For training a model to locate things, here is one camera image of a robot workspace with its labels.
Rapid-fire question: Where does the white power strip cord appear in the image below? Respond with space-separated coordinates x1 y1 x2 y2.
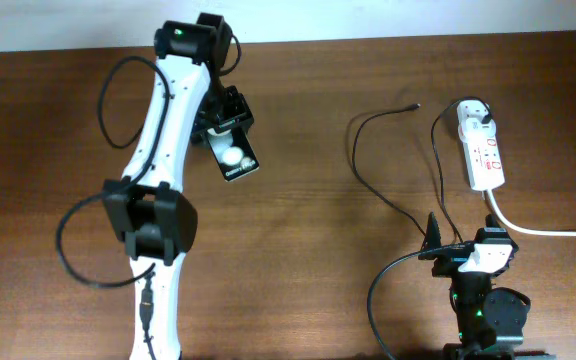
482 188 576 240

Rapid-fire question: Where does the white power strip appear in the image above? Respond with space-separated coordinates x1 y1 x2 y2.
457 100 505 192

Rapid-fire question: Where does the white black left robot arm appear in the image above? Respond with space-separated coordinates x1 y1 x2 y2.
103 13 260 359

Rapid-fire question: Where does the black smartphone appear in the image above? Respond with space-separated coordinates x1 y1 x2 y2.
207 128 260 182

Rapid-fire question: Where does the black usb charging cable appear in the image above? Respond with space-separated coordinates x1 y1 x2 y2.
350 95 495 245

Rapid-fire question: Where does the white charger adapter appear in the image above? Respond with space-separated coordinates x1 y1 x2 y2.
458 117 496 143

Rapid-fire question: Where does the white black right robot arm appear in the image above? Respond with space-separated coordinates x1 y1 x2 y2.
418 214 556 359

